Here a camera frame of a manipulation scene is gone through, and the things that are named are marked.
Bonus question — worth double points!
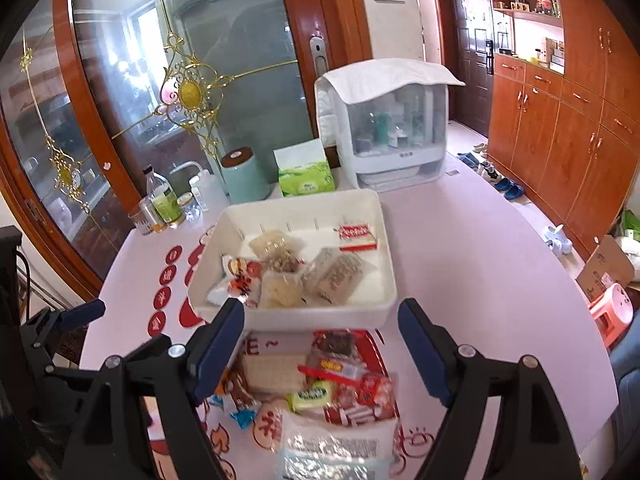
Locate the clear nut cluster packet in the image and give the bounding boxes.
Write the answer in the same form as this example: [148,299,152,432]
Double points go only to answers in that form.
[270,252,306,274]

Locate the white red cartoon snack packet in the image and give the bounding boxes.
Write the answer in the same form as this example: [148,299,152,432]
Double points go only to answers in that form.
[206,254,265,308]

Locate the clear glass cup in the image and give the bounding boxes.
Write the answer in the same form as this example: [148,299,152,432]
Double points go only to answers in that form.
[128,209,150,237]

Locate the row of shoes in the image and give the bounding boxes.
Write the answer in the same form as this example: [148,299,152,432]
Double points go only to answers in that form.
[457,142,526,202]

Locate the red white striped packet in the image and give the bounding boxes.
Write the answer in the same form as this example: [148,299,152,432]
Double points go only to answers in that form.
[325,400,397,427]

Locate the silver door handle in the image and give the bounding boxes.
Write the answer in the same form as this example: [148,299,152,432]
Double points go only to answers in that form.
[309,35,328,73]

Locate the small glass jars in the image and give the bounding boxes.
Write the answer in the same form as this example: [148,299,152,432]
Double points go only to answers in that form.
[139,197,168,235]

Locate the mint canister with brown lid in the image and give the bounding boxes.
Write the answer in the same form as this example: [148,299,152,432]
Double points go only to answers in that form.
[221,146,273,206]

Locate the yellow chips packet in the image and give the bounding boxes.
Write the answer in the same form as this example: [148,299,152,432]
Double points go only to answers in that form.
[249,230,293,261]

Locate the brown chocolate packet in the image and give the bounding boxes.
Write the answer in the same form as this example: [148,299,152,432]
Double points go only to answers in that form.
[229,365,262,411]

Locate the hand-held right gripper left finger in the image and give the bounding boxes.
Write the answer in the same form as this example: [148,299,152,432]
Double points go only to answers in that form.
[60,298,247,480]

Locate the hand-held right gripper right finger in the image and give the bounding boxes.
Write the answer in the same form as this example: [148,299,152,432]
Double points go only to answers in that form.
[397,298,583,480]

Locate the small gold door ornament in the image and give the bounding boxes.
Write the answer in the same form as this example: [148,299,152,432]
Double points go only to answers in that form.
[47,135,91,211]

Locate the pink plastic stool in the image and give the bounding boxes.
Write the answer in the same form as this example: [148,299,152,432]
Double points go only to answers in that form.
[587,282,633,351]

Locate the puffed rice bar packet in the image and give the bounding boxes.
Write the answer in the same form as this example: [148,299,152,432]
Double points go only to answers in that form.
[260,270,307,309]

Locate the white squeeze bottle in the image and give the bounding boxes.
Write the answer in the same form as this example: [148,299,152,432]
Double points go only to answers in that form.
[197,169,229,211]

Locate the white packet with red label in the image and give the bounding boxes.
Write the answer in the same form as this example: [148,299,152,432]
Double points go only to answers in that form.
[334,221,379,252]

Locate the small glass jar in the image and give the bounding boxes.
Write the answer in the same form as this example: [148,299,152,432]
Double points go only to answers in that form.
[177,192,202,222]

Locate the white cloth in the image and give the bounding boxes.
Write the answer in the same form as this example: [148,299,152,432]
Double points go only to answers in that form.
[322,58,466,106]

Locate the dark brown door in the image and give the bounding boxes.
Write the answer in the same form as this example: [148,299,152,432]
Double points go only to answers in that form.
[435,0,496,138]

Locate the dark red dried fruit packet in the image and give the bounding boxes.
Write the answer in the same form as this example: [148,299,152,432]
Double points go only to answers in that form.
[312,330,357,362]

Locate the blue cloth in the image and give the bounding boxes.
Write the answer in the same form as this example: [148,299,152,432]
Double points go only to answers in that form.
[610,332,640,413]

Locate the green white bag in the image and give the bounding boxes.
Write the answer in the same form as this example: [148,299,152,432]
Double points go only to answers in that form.
[620,210,640,261]

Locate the white sterilizer cabinet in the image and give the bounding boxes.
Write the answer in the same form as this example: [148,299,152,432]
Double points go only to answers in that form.
[314,72,449,193]

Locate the large gold door ornament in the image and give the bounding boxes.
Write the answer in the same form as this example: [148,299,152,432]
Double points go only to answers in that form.
[160,32,236,153]

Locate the wooden cabinet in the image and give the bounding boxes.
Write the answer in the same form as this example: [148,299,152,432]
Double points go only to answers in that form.
[487,0,640,261]

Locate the green tissue pack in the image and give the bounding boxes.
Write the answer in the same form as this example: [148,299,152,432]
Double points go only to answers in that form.
[273,138,335,197]

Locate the green snack packet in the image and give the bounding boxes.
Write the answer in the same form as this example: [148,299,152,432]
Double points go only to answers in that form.
[287,379,335,413]

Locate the clear grey label pastry packet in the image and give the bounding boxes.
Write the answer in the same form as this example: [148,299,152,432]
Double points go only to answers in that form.
[302,247,366,306]

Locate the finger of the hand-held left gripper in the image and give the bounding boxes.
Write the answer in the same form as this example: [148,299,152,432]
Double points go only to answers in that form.
[47,299,107,334]
[19,307,106,378]

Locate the cardboard box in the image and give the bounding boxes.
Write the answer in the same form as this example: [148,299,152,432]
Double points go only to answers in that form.
[575,234,636,303]

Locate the blue candy wrapper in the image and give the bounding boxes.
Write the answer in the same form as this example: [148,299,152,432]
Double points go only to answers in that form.
[229,407,259,431]

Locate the glass bottle with green label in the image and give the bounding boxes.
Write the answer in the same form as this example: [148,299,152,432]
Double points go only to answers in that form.
[144,166,183,229]

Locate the white plastic bin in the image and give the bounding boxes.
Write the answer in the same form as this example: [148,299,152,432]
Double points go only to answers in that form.
[186,188,398,333]

